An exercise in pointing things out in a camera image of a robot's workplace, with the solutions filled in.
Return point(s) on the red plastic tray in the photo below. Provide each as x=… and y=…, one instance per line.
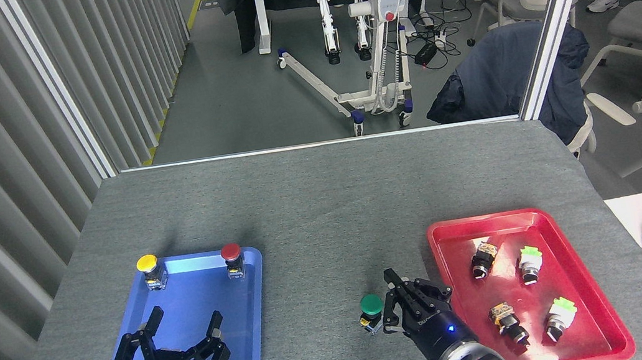
x=465, y=310

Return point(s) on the black power adapter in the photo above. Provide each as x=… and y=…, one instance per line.
x=426, y=53

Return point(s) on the green push button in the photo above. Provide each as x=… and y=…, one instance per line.
x=370, y=305

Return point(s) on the red push button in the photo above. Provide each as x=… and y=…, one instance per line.
x=231, y=253

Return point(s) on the white wheeled stand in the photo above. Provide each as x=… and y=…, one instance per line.
x=381, y=71

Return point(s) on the black yellow-labelled selector switch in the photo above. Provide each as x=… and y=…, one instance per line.
x=507, y=320
x=483, y=258

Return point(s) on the white chair under jacket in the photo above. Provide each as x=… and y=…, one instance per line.
x=584, y=137

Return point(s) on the blue plastic tray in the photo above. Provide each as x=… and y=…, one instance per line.
x=237, y=342

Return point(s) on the dark blue jacket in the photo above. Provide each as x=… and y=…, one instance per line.
x=494, y=74

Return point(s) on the silver horizontal rail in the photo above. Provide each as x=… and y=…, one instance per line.
x=316, y=143

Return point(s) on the silver aluminium post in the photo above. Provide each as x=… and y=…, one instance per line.
x=555, y=15
x=60, y=91

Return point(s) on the white green-capped switch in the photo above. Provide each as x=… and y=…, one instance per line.
x=530, y=260
x=560, y=316

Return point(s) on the yellow push button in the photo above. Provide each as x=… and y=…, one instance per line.
x=147, y=264

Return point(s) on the white hanging robot leg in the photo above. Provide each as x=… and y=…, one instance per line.
x=326, y=10
x=362, y=33

